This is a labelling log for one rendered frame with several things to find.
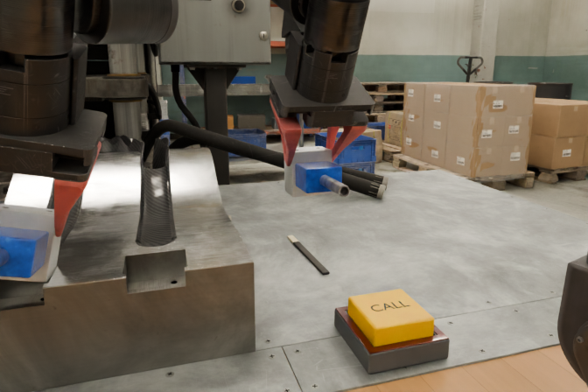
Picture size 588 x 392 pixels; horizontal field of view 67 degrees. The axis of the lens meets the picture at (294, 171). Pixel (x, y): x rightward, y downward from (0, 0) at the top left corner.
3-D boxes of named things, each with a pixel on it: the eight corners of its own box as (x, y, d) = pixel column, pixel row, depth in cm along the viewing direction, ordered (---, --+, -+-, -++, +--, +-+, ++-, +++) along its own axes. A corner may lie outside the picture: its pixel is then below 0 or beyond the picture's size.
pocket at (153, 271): (191, 309, 39) (188, 269, 38) (125, 318, 37) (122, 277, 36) (187, 285, 43) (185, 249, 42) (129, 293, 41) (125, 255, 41)
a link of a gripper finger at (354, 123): (283, 146, 56) (292, 79, 50) (336, 143, 58) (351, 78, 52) (297, 181, 51) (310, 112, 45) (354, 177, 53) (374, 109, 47)
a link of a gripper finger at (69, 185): (6, 201, 38) (3, 101, 34) (95, 211, 41) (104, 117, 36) (-26, 254, 33) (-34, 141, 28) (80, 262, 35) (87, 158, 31)
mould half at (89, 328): (255, 352, 41) (253, 213, 38) (-79, 411, 34) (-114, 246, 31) (203, 202, 88) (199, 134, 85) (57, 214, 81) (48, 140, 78)
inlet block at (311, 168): (367, 214, 45) (367, 162, 44) (320, 220, 44) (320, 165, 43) (321, 187, 58) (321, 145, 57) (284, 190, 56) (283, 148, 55)
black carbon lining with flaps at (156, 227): (181, 263, 44) (176, 169, 42) (-6, 285, 39) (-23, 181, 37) (171, 181, 76) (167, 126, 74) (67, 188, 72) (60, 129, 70)
